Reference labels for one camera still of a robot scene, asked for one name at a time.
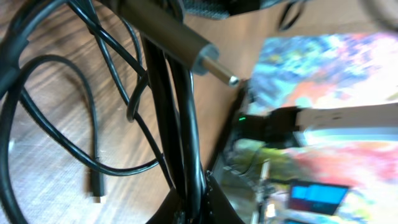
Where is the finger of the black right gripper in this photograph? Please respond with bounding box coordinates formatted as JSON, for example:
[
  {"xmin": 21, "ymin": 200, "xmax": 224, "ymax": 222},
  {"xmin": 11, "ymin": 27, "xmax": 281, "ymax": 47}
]
[
  {"xmin": 102, "ymin": 0, "xmax": 239, "ymax": 87},
  {"xmin": 182, "ymin": 0, "xmax": 261, "ymax": 19}
]

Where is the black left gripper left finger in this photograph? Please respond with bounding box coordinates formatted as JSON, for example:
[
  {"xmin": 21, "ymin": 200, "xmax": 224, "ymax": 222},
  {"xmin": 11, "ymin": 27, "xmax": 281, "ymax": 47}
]
[{"xmin": 146, "ymin": 188, "xmax": 185, "ymax": 224}]

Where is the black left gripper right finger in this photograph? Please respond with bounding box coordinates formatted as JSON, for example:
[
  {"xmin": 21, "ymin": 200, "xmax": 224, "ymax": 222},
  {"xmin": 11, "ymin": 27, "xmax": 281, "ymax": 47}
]
[{"xmin": 203, "ymin": 171, "xmax": 244, "ymax": 224}]

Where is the thick black USB cable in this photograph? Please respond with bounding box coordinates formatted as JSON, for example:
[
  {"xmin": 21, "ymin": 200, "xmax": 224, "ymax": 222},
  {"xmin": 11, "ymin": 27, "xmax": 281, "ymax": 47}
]
[{"xmin": 0, "ymin": 0, "xmax": 208, "ymax": 224}]

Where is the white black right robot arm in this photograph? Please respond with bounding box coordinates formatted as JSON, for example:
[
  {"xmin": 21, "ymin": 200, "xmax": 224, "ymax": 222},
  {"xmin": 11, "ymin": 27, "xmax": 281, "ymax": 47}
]
[{"xmin": 102, "ymin": 1, "xmax": 397, "ymax": 149}]

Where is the laptop with blue screen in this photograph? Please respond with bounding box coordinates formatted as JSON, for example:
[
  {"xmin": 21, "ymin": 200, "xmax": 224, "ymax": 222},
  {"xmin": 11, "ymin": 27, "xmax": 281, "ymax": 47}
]
[{"xmin": 287, "ymin": 180, "xmax": 350, "ymax": 215}]

